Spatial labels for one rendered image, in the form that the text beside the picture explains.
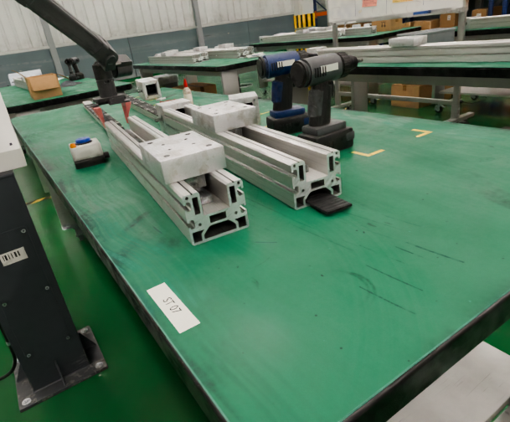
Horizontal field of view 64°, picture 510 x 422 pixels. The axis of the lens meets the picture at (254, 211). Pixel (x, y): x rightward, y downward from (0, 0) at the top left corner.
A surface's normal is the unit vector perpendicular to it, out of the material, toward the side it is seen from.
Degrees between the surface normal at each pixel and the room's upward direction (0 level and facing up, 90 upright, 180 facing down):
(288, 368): 0
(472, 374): 0
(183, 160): 90
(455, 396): 0
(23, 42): 90
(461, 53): 90
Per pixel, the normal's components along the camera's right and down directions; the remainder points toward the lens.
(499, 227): -0.13, -0.90
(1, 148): 0.25, -0.47
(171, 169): 0.45, 0.32
